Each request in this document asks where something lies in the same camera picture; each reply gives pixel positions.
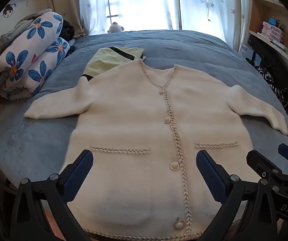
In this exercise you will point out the white fluffy cardigan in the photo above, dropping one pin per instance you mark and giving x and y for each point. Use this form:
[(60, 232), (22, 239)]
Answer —
[(133, 130)]

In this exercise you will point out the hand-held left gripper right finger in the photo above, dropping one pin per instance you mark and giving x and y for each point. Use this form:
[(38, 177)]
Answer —
[(210, 178)]

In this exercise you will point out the cartoon face wall sticker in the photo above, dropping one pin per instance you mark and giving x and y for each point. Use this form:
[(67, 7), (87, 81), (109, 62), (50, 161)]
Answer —
[(9, 11)]

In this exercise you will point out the blue floral quilt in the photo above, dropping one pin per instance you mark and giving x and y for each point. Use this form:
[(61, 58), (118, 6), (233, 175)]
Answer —
[(26, 55)]

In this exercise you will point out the sheer leaf-print curtain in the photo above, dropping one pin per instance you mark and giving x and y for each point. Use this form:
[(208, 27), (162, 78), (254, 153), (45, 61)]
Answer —
[(209, 5)]

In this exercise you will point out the yellow-green garment with black trim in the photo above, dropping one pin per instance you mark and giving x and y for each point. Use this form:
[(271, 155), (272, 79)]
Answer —
[(103, 60)]

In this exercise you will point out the black white patterned cloth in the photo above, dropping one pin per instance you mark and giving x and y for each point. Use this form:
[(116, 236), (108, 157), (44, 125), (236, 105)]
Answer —
[(276, 87)]

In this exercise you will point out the grey cloth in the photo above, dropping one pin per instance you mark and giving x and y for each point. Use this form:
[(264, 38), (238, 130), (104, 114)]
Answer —
[(16, 29)]

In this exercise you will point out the white pink plush toy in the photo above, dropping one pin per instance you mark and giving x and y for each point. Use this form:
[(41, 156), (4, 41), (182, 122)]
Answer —
[(115, 27)]

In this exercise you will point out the beige curtain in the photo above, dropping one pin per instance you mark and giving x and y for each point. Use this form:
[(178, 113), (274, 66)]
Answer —
[(63, 2)]

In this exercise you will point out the wooden bookshelf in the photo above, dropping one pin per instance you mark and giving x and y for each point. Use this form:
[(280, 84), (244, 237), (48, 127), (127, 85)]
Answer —
[(264, 7)]

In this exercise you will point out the white box with blue print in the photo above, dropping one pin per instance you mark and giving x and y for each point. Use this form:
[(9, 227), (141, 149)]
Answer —
[(246, 51)]

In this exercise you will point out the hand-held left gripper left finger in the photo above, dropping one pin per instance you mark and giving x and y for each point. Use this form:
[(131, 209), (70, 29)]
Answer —
[(77, 175)]

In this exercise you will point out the dark clothes pile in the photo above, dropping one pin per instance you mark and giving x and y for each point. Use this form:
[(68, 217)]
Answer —
[(67, 31)]

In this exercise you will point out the teal box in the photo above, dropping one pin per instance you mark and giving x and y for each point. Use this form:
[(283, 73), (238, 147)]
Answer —
[(274, 21)]

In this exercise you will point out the black bag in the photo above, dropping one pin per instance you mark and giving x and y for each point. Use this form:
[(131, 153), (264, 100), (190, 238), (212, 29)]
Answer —
[(266, 50)]

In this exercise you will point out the blue-grey bed blanket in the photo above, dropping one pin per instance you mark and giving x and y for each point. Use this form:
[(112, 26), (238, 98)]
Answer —
[(33, 135)]

